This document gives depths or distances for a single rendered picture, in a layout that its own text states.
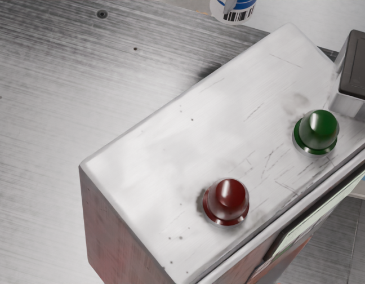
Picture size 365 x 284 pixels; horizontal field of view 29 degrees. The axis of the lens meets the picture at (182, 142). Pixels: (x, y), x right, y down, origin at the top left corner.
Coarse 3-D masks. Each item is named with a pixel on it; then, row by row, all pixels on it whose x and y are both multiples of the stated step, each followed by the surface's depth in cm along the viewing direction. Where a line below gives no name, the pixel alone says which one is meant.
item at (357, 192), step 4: (360, 180) 106; (360, 184) 107; (364, 184) 107; (356, 188) 109; (360, 188) 109; (364, 188) 108; (352, 192) 110; (356, 192) 110; (360, 192) 110; (364, 192) 110; (352, 196) 111; (356, 196) 111; (360, 196) 110; (364, 196) 110
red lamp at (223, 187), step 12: (216, 180) 38; (228, 180) 38; (216, 192) 37; (228, 192) 37; (240, 192) 37; (204, 204) 39; (216, 204) 37; (228, 204) 37; (240, 204) 37; (204, 216) 39; (216, 216) 38; (228, 216) 38; (240, 216) 38; (228, 228) 39
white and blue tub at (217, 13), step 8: (216, 0) 106; (240, 0) 103; (248, 0) 104; (256, 0) 106; (216, 8) 107; (240, 8) 105; (248, 8) 106; (216, 16) 108; (224, 16) 107; (232, 16) 107; (240, 16) 107; (248, 16) 108; (232, 24) 108
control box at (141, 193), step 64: (256, 64) 44; (320, 64) 44; (192, 128) 41; (256, 128) 42; (128, 192) 39; (192, 192) 39; (256, 192) 40; (320, 192) 41; (128, 256) 42; (192, 256) 38; (256, 256) 42
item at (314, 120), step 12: (300, 120) 41; (312, 120) 40; (324, 120) 40; (336, 120) 40; (300, 132) 40; (312, 132) 40; (324, 132) 39; (336, 132) 40; (300, 144) 41; (312, 144) 40; (324, 144) 40; (312, 156) 41; (324, 156) 41
